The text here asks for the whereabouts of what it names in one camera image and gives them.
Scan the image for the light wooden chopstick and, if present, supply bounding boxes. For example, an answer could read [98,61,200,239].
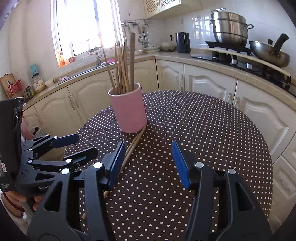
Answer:
[102,126,147,200]
[118,53,124,94]
[84,141,132,222]
[114,42,120,94]
[118,43,126,94]
[102,48,115,90]
[119,47,130,93]

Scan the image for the cream lower kitchen cabinets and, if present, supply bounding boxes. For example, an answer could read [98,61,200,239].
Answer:
[21,58,296,232]

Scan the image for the kitchen window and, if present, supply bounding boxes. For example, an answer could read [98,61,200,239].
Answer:
[51,1,123,68]

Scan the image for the person's left hand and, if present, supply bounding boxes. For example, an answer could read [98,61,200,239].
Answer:
[1,191,44,218]

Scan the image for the clear jar blue lid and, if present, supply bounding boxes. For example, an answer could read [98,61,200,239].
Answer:
[30,63,46,94]

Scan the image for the brown polka dot tablecloth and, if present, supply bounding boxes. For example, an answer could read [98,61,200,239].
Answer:
[65,91,273,240]

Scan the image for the pink ceramic utensil holder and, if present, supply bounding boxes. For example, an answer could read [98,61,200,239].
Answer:
[108,83,147,133]

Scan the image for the dark worn wooden chopstick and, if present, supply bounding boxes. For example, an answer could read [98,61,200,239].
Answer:
[130,33,135,91]
[123,42,130,93]

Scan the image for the steel sink faucet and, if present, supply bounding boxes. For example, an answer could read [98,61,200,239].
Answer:
[87,46,102,67]

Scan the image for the white bowls on counter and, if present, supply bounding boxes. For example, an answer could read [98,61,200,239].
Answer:
[144,44,160,53]

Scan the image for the black gas stove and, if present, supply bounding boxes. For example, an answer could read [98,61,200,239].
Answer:
[191,41,295,96]

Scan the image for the steel frying pan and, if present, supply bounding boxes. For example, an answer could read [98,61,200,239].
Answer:
[249,33,290,68]

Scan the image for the black electric kettle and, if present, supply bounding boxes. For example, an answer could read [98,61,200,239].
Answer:
[176,32,191,54]

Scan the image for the stainless steel steamer pot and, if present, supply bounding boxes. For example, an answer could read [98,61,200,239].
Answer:
[210,8,254,47]

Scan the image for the wall utensil rack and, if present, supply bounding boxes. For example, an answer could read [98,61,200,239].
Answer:
[121,19,153,27]

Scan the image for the cream upper wall cabinets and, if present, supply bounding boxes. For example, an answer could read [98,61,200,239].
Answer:
[144,0,203,20]

